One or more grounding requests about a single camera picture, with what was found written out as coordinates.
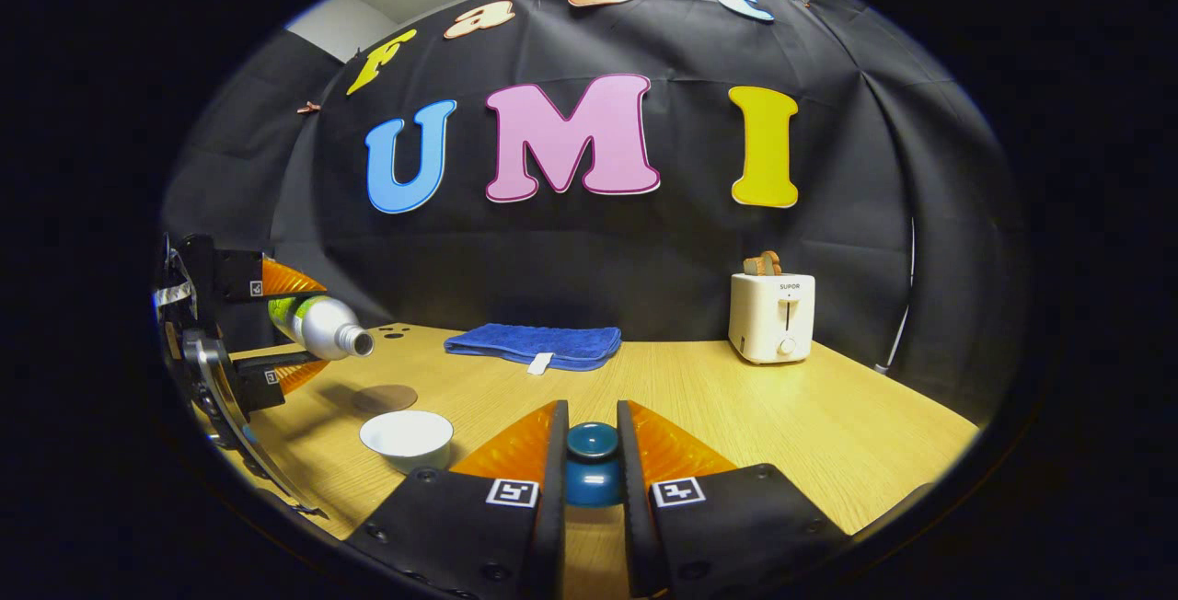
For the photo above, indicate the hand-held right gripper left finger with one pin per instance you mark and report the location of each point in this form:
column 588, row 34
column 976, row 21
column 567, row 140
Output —
column 550, row 508

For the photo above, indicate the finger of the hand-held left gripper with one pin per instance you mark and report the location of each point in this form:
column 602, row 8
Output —
column 267, row 381
column 241, row 276

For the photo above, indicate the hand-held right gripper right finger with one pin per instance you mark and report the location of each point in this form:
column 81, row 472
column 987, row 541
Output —
column 633, row 508

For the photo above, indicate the silver green-label water bottle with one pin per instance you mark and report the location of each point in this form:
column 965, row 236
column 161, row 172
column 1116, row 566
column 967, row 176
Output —
column 317, row 324

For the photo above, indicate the blue folded towel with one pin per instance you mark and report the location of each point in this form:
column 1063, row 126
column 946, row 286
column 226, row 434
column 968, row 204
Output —
column 534, row 342

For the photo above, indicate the pink clip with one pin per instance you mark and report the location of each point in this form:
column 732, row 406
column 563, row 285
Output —
column 308, row 108

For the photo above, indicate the white toaster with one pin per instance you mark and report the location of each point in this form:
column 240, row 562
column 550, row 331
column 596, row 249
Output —
column 771, row 319

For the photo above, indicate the black backdrop cloth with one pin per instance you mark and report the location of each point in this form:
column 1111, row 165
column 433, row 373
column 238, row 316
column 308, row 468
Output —
column 571, row 250

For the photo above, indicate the bread slice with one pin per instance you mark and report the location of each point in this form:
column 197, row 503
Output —
column 762, row 264

